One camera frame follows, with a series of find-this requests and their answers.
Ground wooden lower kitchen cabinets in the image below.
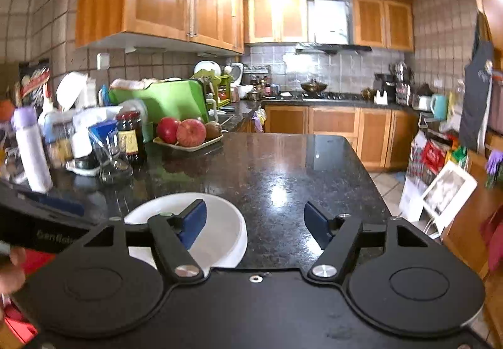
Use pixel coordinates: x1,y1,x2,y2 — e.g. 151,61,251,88
235,104,420,172

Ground person left hand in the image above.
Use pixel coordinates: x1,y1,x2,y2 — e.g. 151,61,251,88
0,247,26,295

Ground clear glass cup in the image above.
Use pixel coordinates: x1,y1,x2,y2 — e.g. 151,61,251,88
90,131,133,185

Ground blue tissue pack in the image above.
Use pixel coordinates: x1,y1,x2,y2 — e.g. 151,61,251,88
88,119,119,155

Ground red apple right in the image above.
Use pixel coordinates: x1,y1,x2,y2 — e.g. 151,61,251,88
177,118,206,147

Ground red apple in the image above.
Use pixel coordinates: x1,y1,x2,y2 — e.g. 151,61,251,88
177,118,206,147
156,117,181,145

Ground beige fruit tray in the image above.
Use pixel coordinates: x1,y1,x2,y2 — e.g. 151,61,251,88
152,133,225,154

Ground brown kiwi fruit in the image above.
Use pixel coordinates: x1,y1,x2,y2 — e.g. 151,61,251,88
205,121,222,141

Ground dark sauce jar red lid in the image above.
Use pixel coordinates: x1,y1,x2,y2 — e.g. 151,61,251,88
116,110,146,166

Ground red apple left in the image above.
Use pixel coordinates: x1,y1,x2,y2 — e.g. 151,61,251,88
156,117,181,145

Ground green cutting board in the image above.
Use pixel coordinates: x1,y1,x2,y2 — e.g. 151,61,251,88
109,79,209,123

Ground white gift box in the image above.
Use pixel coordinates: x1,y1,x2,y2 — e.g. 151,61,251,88
421,161,478,238

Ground wok on stove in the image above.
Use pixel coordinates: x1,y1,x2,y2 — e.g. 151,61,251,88
301,79,327,93

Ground red cloth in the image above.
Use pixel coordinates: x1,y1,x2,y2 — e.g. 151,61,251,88
480,205,503,272

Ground dark hanging apron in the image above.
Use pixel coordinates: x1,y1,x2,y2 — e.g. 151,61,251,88
460,11,495,153

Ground wooden upper cabinets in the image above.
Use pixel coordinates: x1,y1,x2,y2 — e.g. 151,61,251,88
75,0,413,56

